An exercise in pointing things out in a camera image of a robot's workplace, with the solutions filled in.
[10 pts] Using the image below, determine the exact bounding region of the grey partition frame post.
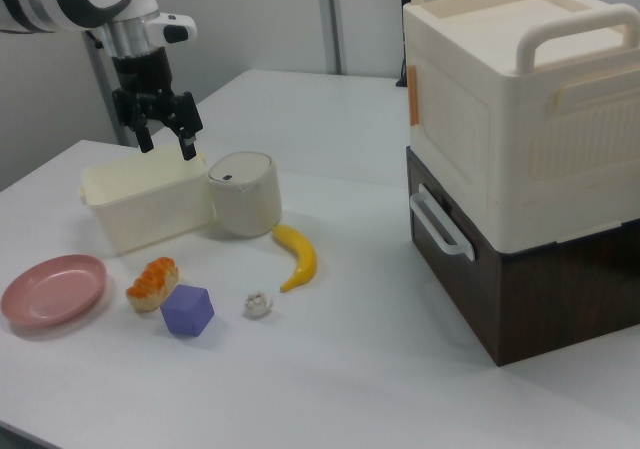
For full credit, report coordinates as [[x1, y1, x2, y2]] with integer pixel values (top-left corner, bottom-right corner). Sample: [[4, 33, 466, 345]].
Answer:
[[329, 0, 348, 76]]

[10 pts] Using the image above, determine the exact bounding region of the yellow banana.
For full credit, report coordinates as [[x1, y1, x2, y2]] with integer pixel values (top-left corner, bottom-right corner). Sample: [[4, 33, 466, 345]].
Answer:
[[271, 223, 319, 294]]

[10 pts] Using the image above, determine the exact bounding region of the white toaster oven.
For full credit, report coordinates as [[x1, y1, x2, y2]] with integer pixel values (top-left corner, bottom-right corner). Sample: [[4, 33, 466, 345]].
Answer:
[[405, 146, 640, 368]]

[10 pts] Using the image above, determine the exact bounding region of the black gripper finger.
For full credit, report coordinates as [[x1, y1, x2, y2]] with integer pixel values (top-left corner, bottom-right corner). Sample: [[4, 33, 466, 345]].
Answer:
[[112, 88, 156, 155], [164, 90, 204, 162]]

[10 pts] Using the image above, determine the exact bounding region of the white cabinet handle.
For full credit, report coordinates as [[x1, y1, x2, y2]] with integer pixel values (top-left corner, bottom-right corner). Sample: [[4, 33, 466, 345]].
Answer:
[[409, 183, 476, 261]]

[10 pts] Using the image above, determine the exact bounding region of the cream open plastic bin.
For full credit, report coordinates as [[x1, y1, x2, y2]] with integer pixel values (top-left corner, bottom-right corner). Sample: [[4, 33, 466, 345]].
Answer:
[[78, 149, 218, 257]]

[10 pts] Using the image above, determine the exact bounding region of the orange glazed bread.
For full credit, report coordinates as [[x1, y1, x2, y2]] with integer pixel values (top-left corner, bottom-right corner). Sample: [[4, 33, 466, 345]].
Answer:
[[125, 257, 180, 314]]

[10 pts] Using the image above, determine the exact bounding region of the pink plate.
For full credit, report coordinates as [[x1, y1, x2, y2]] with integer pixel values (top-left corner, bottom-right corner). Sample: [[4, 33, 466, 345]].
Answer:
[[0, 254, 109, 327]]

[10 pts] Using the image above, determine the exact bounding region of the small beige lidded trash can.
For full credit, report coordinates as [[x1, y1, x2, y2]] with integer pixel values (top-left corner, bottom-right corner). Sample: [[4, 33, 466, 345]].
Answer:
[[207, 151, 282, 240]]

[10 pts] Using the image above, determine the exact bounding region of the purple cube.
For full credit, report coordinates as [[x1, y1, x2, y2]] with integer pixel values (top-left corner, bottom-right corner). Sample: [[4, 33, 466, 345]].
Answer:
[[160, 284, 216, 340]]

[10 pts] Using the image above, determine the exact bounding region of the small white crumpled lump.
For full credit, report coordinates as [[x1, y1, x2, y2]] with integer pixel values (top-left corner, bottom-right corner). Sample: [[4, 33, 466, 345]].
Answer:
[[241, 291, 277, 321]]

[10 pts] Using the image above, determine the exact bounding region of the orange tape strip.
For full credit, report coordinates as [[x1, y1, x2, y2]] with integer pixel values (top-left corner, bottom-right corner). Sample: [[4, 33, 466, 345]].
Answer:
[[407, 64, 422, 128]]

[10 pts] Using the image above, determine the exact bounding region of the cream storage box with handles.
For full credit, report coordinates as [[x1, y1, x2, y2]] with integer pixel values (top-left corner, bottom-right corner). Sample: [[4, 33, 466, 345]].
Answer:
[[402, 0, 640, 254]]

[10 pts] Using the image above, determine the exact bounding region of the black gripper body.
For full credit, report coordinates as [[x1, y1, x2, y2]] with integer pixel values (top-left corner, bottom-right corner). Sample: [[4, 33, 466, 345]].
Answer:
[[110, 47, 177, 121]]

